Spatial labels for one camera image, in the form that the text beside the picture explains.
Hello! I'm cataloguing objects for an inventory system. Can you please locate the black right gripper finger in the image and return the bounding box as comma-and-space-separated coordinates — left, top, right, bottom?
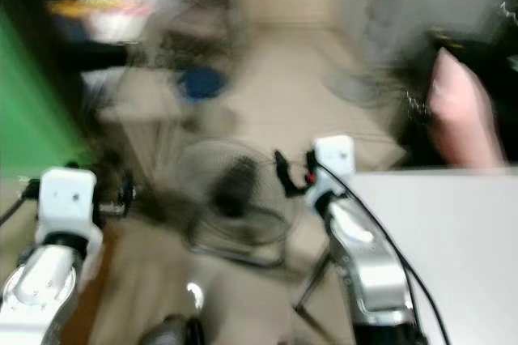
273, 150, 295, 197

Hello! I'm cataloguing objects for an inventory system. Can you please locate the round floor fan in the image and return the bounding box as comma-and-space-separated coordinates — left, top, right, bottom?
170, 138, 302, 270

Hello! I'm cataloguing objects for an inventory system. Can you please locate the metal table leg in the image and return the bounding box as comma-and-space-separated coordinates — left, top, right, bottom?
291, 248, 334, 323

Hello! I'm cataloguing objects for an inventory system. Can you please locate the blue round object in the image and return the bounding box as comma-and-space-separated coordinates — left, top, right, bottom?
179, 66, 228, 103

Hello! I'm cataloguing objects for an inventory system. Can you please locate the green panel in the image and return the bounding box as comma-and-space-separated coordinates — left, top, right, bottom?
0, 0, 100, 177

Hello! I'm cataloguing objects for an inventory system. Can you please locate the dark robot foot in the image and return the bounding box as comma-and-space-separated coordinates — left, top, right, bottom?
141, 313, 205, 345

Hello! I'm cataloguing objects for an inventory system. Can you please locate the pink rounded object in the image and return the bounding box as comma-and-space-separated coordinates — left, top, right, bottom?
427, 46, 507, 170

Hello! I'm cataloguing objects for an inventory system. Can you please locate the white tub with yellow contents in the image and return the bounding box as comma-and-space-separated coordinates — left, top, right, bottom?
47, 0, 172, 43

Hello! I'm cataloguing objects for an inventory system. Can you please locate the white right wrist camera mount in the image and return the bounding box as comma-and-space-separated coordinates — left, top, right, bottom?
305, 134, 358, 205

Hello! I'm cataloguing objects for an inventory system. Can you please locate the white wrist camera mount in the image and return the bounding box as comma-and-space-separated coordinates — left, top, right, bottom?
38, 168, 99, 241
305, 134, 358, 205

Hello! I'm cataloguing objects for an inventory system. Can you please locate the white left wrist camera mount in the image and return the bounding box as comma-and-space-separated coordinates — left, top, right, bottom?
38, 168, 99, 241

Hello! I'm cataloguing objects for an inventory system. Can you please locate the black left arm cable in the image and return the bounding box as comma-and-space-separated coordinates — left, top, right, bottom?
0, 190, 43, 226

